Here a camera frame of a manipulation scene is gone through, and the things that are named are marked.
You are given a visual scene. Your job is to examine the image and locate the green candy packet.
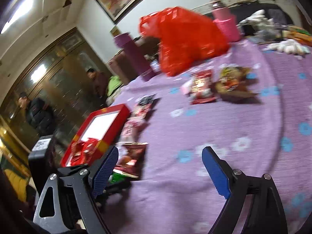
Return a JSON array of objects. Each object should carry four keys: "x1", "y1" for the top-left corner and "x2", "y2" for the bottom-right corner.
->
[{"x1": 108, "y1": 172, "x2": 129, "y2": 184}]

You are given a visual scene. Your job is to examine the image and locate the dark red chocolate packet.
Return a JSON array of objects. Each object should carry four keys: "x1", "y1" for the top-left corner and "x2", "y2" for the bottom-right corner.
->
[{"x1": 113, "y1": 142, "x2": 148, "y2": 179}]

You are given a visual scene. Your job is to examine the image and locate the pink bear snack packet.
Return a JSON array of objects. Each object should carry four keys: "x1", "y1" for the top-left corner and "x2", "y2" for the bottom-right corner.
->
[{"x1": 120, "y1": 117, "x2": 146, "y2": 143}]

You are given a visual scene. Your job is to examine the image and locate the brown gold snack packet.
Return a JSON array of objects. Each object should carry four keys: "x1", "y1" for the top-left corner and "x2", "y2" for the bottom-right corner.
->
[{"x1": 214, "y1": 66, "x2": 256, "y2": 104}]

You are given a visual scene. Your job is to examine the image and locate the red packet in box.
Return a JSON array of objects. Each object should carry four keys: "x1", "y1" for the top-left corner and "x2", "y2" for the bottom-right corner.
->
[{"x1": 69, "y1": 138, "x2": 98, "y2": 166}]

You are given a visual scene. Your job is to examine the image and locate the red gift box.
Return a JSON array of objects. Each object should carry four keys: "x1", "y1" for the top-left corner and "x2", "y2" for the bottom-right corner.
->
[{"x1": 61, "y1": 104, "x2": 130, "y2": 168}]

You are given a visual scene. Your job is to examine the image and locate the purple floral tablecloth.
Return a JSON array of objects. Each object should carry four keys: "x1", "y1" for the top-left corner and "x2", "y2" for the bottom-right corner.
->
[{"x1": 103, "y1": 41, "x2": 311, "y2": 233}]

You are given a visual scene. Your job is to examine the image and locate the red white heart packet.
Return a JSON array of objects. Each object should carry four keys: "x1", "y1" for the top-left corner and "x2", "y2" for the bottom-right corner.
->
[{"x1": 132, "y1": 104, "x2": 152, "y2": 119}]

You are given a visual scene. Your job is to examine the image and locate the person in black jacket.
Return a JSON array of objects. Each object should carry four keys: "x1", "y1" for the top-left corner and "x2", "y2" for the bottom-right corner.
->
[{"x1": 19, "y1": 92, "x2": 56, "y2": 137}]

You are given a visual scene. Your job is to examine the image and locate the small red flower packet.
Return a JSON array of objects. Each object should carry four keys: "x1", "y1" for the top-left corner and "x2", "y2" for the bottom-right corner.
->
[{"x1": 189, "y1": 70, "x2": 216, "y2": 105}]

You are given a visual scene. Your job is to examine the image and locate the black purple snack packet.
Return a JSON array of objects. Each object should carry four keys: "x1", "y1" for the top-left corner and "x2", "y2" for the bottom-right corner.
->
[{"x1": 136, "y1": 94, "x2": 156, "y2": 106}]

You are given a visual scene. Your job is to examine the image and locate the person in brown jacket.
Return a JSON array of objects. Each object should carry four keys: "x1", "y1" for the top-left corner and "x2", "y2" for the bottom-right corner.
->
[{"x1": 86, "y1": 68, "x2": 108, "y2": 100}]

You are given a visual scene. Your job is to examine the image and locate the pale pink snack packet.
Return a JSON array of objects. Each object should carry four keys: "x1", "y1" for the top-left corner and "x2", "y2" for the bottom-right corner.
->
[{"x1": 180, "y1": 79, "x2": 193, "y2": 95}]

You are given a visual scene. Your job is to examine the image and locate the green garment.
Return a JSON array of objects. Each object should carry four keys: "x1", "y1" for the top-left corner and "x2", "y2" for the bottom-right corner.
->
[{"x1": 107, "y1": 75, "x2": 123, "y2": 97}]

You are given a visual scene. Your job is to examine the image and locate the wooden cabinet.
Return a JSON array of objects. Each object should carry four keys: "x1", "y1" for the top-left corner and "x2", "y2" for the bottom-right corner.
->
[{"x1": 1, "y1": 28, "x2": 112, "y2": 165}]

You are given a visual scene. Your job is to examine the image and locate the brown sofa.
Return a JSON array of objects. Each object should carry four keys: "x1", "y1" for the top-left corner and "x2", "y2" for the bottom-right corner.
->
[{"x1": 108, "y1": 50, "x2": 138, "y2": 85}]

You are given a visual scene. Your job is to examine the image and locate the purple thermos bottle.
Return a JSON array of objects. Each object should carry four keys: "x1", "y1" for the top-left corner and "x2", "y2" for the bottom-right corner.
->
[{"x1": 114, "y1": 33, "x2": 155, "y2": 81}]

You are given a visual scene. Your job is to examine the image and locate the red plastic bag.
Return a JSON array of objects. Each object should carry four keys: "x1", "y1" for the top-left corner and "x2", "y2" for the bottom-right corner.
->
[{"x1": 139, "y1": 6, "x2": 230, "y2": 77}]

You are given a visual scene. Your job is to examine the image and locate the pink sleeved bottle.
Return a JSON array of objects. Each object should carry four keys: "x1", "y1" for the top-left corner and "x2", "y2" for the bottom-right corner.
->
[{"x1": 210, "y1": 0, "x2": 241, "y2": 42}]

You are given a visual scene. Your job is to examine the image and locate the white gloves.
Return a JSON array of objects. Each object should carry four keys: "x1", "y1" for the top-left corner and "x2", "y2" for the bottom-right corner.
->
[{"x1": 238, "y1": 10, "x2": 274, "y2": 30}]

